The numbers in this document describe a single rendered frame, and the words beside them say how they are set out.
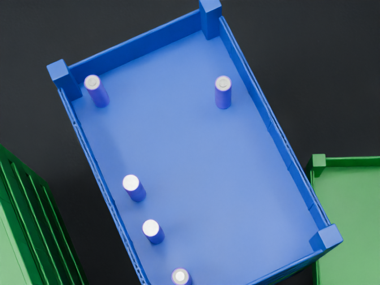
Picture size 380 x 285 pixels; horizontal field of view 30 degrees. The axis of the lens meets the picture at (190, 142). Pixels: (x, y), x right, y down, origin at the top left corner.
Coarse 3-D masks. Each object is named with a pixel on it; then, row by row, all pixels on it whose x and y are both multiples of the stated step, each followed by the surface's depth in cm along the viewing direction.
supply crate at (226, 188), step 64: (64, 64) 75; (128, 64) 83; (192, 64) 83; (128, 128) 81; (192, 128) 81; (256, 128) 80; (192, 192) 79; (256, 192) 78; (192, 256) 77; (256, 256) 77
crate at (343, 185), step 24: (312, 168) 105; (336, 168) 111; (360, 168) 111; (336, 192) 110; (360, 192) 110; (336, 216) 109; (360, 216) 109; (360, 240) 108; (312, 264) 107; (336, 264) 107; (360, 264) 107
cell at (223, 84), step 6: (222, 78) 75; (228, 78) 75; (216, 84) 75; (222, 84) 75; (228, 84) 75; (216, 90) 76; (222, 90) 75; (228, 90) 75; (216, 96) 78; (222, 96) 76; (228, 96) 77; (216, 102) 80; (222, 102) 79; (228, 102) 79; (222, 108) 81
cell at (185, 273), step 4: (176, 268) 70; (180, 268) 70; (172, 272) 70; (176, 272) 70; (180, 272) 70; (184, 272) 70; (172, 276) 70; (176, 276) 70; (180, 276) 70; (184, 276) 70; (188, 276) 70; (172, 280) 70; (176, 280) 70; (180, 280) 70; (184, 280) 70; (188, 280) 70; (176, 284) 70; (180, 284) 70; (184, 284) 70; (188, 284) 73
